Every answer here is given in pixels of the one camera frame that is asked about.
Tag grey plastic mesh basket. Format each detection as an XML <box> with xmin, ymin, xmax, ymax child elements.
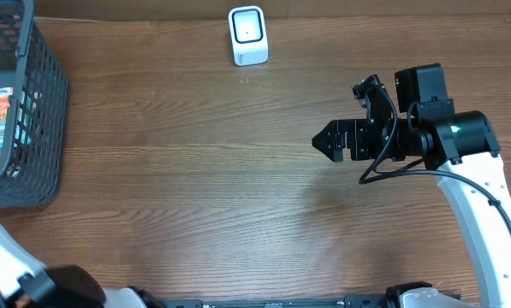
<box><xmin>0</xmin><ymin>0</ymin><xmax>70</xmax><ymax>208</ymax></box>

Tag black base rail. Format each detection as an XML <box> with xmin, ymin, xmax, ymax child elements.
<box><xmin>162</xmin><ymin>294</ymin><xmax>389</xmax><ymax>308</ymax></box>

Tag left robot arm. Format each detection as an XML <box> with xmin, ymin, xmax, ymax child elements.
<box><xmin>0</xmin><ymin>224</ymin><xmax>147</xmax><ymax>308</ymax></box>

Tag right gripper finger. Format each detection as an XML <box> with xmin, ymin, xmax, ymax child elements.
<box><xmin>318</xmin><ymin>142</ymin><xmax>343</xmax><ymax>163</ymax></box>
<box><xmin>312</xmin><ymin>120</ymin><xmax>346</xmax><ymax>148</ymax></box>

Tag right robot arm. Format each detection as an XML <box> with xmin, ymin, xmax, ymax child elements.
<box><xmin>312</xmin><ymin>63</ymin><xmax>511</xmax><ymax>307</ymax></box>

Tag white barcode scanner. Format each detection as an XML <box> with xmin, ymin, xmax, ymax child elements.
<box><xmin>228</xmin><ymin>5</ymin><xmax>269</xmax><ymax>67</ymax></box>

